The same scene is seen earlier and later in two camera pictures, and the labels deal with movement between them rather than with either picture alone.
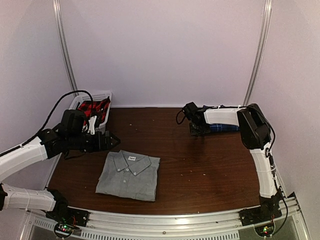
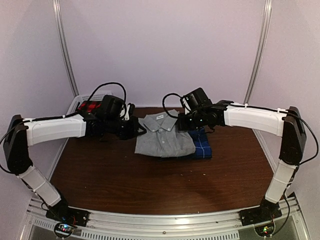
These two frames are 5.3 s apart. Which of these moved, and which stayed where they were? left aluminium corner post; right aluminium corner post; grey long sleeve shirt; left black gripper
Moved: grey long sleeve shirt; left black gripper
Stayed: left aluminium corner post; right aluminium corner post
